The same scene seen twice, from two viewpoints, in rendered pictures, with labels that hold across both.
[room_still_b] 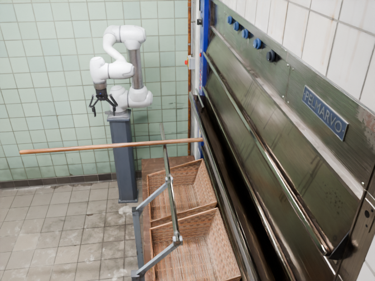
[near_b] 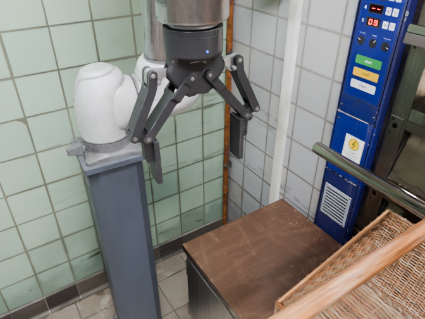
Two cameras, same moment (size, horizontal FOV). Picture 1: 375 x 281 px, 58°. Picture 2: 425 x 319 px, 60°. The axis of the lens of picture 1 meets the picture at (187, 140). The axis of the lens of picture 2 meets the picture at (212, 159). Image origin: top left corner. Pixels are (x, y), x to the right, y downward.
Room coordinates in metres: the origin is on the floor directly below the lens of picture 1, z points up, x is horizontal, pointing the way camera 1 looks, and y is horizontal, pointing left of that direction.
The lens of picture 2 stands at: (1.74, 0.78, 1.64)
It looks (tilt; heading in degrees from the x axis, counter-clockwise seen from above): 33 degrees down; 335
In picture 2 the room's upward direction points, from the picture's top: straight up
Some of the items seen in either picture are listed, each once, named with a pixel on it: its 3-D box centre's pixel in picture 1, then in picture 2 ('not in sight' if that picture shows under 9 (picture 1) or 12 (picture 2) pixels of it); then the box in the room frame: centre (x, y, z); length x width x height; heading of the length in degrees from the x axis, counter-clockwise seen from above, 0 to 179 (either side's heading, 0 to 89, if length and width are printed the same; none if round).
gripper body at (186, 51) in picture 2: (101, 93); (194, 59); (2.18, 0.60, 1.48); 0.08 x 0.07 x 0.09; 93
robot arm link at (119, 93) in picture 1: (118, 97); (104, 100); (2.84, 0.63, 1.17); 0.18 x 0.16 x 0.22; 91
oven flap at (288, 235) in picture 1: (242, 138); not in sight; (1.48, -0.28, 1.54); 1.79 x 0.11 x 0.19; 8
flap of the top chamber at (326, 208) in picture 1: (246, 90); not in sight; (1.48, -0.28, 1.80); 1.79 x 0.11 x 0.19; 8
